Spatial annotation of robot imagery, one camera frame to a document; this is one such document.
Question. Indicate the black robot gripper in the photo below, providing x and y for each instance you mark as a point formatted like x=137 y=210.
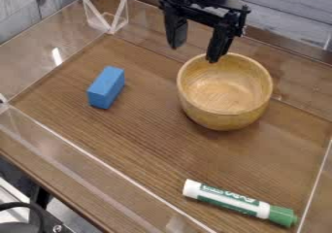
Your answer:
x=226 y=15

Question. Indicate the blue rectangular block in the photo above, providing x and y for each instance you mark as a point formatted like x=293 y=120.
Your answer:
x=106 y=88

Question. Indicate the brown wooden bowl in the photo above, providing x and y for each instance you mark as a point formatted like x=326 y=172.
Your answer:
x=225 y=95

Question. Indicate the clear acrylic tray walls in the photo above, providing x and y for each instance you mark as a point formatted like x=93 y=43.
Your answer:
x=117 y=162

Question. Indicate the green white dry-erase marker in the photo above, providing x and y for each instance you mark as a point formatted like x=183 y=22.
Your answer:
x=239 y=203

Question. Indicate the black metal table bracket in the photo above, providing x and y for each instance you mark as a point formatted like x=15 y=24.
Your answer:
x=41 y=199

